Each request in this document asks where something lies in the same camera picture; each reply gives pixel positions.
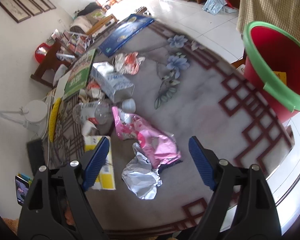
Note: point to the red bucket green rim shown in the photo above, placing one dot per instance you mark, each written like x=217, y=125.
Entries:
x=272, y=55

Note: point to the yellow bumpy plastic stick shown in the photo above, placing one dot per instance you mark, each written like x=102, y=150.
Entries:
x=54, y=120

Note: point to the white paper box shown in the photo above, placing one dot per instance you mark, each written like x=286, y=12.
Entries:
x=240, y=68

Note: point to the red printed paper wrapper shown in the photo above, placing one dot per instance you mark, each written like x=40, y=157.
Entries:
x=128, y=62

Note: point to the blue plastic bag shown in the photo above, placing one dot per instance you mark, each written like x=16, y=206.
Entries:
x=213, y=3

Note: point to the brown fuzzy cloth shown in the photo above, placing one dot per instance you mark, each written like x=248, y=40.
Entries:
x=10, y=226

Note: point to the blue white milk carton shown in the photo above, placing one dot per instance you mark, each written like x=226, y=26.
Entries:
x=115, y=85

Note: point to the silver foil wrapper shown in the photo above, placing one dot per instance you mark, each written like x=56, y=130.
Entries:
x=140, y=177

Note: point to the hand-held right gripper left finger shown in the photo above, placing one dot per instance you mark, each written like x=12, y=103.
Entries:
x=97, y=160

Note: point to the green textbook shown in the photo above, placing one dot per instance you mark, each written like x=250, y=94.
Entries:
x=80, y=75

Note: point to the framed wall picture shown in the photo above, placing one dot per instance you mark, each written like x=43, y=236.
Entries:
x=27, y=5
x=46, y=1
x=13, y=8
x=38, y=2

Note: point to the yellow drink carton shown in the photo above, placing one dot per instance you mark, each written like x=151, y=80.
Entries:
x=280, y=78

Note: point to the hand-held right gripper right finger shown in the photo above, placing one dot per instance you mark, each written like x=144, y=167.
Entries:
x=202, y=162

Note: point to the white desk lamp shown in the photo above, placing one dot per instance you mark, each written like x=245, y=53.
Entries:
x=35, y=110

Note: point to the wheeled stool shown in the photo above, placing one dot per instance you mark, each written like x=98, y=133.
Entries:
x=141, y=10

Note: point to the clear plastic bottle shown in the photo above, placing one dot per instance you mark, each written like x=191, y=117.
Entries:
x=95, y=111

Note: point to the magazine rack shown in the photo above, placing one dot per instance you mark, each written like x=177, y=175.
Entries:
x=75, y=42

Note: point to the dark wooden chair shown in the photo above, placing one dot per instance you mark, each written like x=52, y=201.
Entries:
x=237, y=61
x=43, y=67

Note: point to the white red paper cup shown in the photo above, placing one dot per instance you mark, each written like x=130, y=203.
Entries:
x=93, y=88

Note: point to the blue book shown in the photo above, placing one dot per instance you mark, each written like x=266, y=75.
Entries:
x=122, y=35

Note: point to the yellow medicine box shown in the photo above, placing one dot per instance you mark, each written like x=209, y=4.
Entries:
x=106, y=175

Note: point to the wooden sofa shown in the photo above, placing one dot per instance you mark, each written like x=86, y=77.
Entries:
x=100, y=22

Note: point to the smartphone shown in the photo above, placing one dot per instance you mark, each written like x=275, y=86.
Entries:
x=22, y=190

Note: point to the pink foil wrapper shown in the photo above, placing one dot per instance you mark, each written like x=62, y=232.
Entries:
x=150, y=140

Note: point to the beige checkered cloth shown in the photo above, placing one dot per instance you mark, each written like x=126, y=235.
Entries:
x=265, y=2

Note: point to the white cloth bundle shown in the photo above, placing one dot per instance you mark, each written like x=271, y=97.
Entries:
x=60, y=72

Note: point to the white paper pad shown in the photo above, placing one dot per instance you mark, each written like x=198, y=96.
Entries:
x=62, y=85

